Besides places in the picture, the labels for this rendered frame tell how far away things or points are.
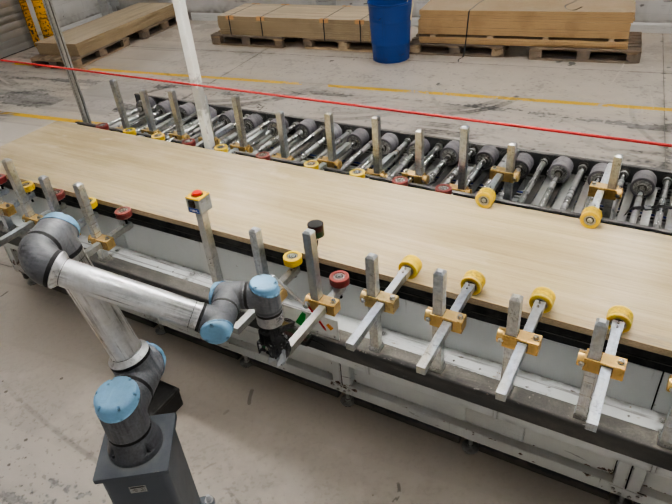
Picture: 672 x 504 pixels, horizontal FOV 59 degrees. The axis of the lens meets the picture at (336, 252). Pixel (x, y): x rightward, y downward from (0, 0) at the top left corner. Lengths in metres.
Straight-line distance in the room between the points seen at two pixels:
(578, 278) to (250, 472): 1.64
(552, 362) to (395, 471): 0.91
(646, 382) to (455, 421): 0.87
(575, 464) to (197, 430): 1.72
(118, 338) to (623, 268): 1.86
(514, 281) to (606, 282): 0.33
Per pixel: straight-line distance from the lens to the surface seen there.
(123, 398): 2.13
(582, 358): 1.99
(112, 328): 2.15
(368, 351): 2.32
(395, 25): 7.64
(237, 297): 1.90
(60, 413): 3.49
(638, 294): 2.39
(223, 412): 3.16
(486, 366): 2.39
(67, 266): 1.88
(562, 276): 2.41
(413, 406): 2.84
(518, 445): 2.75
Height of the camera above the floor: 2.31
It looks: 34 degrees down
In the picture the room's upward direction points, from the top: 5 degrees counter-clockwise
